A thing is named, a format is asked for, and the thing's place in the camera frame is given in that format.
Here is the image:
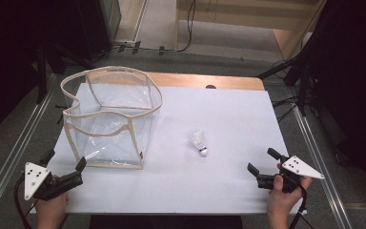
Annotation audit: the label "wooden table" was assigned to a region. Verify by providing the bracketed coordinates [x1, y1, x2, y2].
[145, 72, 266, 92]

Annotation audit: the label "clear plastic basket beige trim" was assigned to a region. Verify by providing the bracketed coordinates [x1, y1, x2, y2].
[59, 65, 164, 171]

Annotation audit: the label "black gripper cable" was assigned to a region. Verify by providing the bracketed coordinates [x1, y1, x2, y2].
[13, 176, 34, 229]
[287, 185, 309, 229]

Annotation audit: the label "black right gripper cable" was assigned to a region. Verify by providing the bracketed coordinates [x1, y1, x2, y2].
[287, 185, 309, 229]

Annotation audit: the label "black hanging cable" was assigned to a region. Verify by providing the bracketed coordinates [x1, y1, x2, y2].
[158, 0, 197, 54]

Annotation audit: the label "dark cabinet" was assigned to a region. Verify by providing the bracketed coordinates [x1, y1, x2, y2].
[74, 0, 123, 62]

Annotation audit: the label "light wooden cabinet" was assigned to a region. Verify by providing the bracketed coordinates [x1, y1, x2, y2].
[173, 0, 329, 62]

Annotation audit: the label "black metal stand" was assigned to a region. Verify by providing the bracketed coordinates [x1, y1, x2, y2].
[256, 53, 311, 117]
[35, 37, 50, 105]

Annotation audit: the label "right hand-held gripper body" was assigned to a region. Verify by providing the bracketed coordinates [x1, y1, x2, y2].
[255, 154, 326, 195]

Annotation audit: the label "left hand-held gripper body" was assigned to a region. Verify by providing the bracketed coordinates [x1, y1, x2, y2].
[23, 161, 84, 202]

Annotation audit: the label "white table sheet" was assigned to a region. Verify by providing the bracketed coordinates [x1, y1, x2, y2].
[30, 83, 307, 215]

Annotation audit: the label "aluminium floor rail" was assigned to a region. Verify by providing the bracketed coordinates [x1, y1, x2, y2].
[290, 103, 355, 229]
[0, 74, 58, 220]

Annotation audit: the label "white feather shuttlecock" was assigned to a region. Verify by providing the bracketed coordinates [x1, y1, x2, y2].
[189, 130, 210, 157]

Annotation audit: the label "person's left hand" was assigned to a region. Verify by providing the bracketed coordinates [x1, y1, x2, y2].
[33, 192, 71, 223]

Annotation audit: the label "person's right hand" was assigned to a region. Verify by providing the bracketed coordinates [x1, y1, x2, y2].
[266, 163, 314, 220]

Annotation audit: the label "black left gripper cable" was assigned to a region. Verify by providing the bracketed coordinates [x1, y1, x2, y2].
[13, 176, 34, 229]

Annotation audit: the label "black floor cables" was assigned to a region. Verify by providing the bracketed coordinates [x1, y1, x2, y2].
[271, 94, 300, 124]

